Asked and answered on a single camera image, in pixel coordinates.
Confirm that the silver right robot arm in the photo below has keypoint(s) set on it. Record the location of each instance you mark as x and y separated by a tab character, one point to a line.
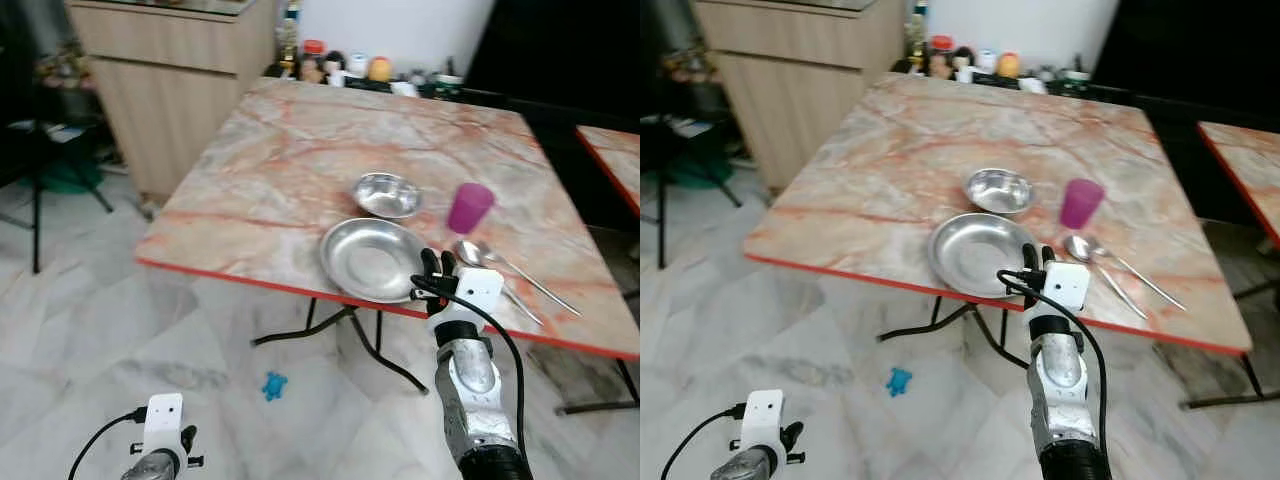
478	400
1062	400

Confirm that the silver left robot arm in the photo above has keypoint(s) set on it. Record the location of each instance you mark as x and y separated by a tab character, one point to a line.
152	468
745	466

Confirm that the steel spoon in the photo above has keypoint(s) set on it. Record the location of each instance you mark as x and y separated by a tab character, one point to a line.
469	252
1079	247

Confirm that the steel round plate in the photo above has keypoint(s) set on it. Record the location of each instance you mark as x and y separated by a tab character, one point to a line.
365	260
975	255

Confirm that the purple plastic cup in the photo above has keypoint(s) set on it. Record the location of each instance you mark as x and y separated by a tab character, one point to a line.
469	208
1081	203

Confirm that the small steel bowl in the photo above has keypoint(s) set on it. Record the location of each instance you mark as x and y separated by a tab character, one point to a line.
388	195
998	190

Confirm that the steel fork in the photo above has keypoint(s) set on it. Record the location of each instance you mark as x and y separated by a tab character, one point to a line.
540	290
1150	285

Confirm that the small blue toy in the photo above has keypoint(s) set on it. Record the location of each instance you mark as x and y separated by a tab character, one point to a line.
899	381
274	386

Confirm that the orange round figurine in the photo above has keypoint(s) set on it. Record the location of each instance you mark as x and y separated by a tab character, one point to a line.
1008	65
379	69

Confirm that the marble pattern red-edged table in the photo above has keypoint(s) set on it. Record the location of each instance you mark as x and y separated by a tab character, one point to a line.
618	160
1245	170

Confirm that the white round figurine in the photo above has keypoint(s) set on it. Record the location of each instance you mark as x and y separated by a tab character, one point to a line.
357	65
986	60

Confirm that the black round figurine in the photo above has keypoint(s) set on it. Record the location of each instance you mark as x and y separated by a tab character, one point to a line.
963	62
335	65

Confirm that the black metal stand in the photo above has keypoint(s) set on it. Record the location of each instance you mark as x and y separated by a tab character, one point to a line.
36	200
661	200

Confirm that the red-lidded jar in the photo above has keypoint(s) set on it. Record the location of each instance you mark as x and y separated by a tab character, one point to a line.
313	58
940	55

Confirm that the black flat television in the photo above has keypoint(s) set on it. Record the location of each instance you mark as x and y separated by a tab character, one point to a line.
560	45
1190	45

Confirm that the green plastic basin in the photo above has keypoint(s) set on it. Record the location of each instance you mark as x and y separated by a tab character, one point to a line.
70	178
700	172

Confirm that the light wooden cabinet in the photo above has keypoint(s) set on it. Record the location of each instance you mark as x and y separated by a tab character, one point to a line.
170	90
800	85

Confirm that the dried flower bunch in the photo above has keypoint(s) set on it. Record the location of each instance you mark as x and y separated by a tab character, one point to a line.
685	65
62	65

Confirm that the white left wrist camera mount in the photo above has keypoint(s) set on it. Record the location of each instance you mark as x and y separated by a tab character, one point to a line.
164	420
764	418

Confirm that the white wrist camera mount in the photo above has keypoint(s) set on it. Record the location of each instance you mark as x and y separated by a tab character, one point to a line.
164	420
764	418
1067	285
480	290

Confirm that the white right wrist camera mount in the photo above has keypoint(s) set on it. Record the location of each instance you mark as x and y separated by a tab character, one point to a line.
480	290
1067	285

